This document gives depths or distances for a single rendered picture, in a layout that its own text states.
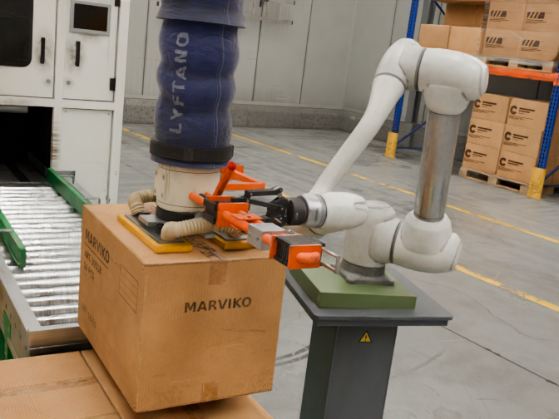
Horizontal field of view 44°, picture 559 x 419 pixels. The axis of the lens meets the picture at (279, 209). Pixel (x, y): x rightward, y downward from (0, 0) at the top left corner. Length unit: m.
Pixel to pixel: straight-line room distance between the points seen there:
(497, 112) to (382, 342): 7.82
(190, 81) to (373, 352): 1.21
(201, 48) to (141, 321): 0.70
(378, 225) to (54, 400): 1.16
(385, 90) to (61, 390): 1.28
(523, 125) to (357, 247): 7.58
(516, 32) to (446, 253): 7.81
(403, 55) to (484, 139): 8.10
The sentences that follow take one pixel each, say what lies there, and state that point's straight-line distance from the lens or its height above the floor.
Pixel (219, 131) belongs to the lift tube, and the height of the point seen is 1.33.
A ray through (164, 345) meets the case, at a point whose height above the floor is 0.80.
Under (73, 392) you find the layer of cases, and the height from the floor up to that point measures 0.54.
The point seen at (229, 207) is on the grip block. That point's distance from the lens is 1.69.
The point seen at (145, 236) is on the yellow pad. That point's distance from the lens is 1.87.
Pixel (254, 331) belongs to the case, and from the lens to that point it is 1.91.
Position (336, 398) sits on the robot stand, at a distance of 2.56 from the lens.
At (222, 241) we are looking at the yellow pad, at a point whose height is 1.04.
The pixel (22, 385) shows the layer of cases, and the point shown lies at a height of 0.54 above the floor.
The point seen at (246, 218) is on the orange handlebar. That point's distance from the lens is 1.62.
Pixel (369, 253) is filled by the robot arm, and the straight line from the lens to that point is 2.41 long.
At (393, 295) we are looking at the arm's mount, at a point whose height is 0.80.
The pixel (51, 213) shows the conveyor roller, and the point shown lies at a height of 0.55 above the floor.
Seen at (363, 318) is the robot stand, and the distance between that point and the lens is 2.29.
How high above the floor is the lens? 1.57
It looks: 13 degrees down
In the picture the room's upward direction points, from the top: 7 degrees clockwise
